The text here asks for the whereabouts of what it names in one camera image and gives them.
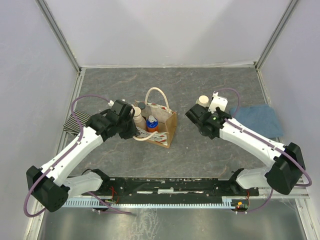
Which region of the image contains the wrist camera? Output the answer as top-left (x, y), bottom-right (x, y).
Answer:
top-left (208, 92), bottom-right (228, 113)
top-left (111, 99), bottom-right (133, 119)

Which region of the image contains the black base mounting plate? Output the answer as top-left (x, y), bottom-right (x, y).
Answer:
top-left (94, 177), bottom-right (259, 198)

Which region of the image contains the watermelon print canvas bag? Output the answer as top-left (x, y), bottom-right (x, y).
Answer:
top-left (133, 87), bottom-right (178, 148)

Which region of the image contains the right aluminium frame post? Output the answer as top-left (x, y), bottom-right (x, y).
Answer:
top-left (255, 0), bottom-right (300, 71)

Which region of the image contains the light blue cable duct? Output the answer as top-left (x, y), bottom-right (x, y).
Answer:
top-left (62, 194), bottom-right (248, 210)

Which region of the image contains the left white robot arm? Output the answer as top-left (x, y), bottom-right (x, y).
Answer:
top-left (26, 109), bottom-right (138, 212)

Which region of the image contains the left aluminium frame post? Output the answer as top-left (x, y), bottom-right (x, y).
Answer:
top-left (35, 0), bottom-right (81, 73)

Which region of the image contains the aluminium frame post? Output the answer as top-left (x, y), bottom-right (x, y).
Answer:
top-left (255, 0), bottom-right (300, 71)
top-left (35, 0), bottom-right (81, 73)

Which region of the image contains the blue folded cloth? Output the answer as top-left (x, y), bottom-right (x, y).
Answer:
top-left (229, 104), bottom-right (284, 139)

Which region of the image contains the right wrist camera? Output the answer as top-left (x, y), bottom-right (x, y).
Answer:
top-left (208, 92), bottom-right (228, 113)

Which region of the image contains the black white striped cloth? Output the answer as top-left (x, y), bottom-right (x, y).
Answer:
top-left (63, 110), bottom-right (91, 136)

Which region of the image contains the pink beige bottle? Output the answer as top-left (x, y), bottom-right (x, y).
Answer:
top-left (133, 106), bottom-right (147, 131)

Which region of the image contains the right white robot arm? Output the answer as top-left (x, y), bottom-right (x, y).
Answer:
top-left (185, 104), bottom-right (306, 196)

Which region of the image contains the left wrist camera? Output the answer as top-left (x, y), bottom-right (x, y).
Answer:
top-left (111, 99), bottom-right (133, 119)

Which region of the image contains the blue orange spray bottle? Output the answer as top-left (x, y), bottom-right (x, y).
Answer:
top-left (146, 115), bottom-right (159, 133)

